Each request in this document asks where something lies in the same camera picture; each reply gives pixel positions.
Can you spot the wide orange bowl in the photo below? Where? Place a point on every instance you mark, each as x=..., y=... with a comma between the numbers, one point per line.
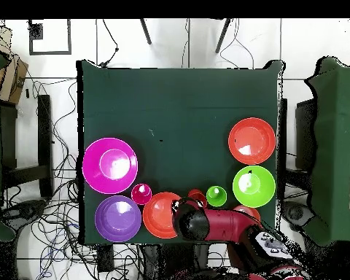
x=157, y=215
x=252, y=137

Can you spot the orange cup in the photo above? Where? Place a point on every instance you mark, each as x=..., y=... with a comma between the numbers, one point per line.
x=196, y=193

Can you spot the green cup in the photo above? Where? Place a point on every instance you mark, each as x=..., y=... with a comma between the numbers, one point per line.
x=216, y=198

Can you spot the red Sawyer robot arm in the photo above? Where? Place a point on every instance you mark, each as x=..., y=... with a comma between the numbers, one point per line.
x=221, y=226

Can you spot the crimson red cup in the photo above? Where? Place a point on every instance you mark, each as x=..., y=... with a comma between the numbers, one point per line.
x=141, y=195

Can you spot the purple bowl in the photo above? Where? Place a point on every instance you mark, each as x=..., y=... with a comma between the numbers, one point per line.
x=118, y=221

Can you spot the small deep orange bowl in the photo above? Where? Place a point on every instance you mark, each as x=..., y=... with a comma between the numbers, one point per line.
x=252, y=211

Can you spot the large pink bowl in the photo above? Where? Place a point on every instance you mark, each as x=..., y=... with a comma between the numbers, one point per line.
x=93, y=175

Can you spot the black power box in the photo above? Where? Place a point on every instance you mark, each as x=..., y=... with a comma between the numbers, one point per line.
x=105, y=259

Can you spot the green bowl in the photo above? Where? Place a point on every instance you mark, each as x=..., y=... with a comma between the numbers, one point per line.
x=262, y=192

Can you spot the dark green tablecloth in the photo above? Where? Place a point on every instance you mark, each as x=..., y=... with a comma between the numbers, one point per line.
x=175, y=116

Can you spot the cardboard box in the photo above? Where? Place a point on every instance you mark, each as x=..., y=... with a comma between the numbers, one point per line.
x=13, y=78

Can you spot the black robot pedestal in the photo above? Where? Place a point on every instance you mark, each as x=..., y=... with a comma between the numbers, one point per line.
x=169, y=262

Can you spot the grey pedestal leg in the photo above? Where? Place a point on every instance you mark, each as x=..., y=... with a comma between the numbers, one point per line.
x=297, y=213
x=23, y=211

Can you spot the black stand frame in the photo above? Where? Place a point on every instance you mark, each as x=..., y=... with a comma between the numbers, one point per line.
x=45, y=131
x=304, y=131

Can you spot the black camera tripod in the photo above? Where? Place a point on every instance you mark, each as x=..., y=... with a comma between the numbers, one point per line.
x=147, y=35

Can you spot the black square floor frame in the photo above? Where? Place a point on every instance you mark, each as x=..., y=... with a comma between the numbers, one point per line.
x=36, y=30

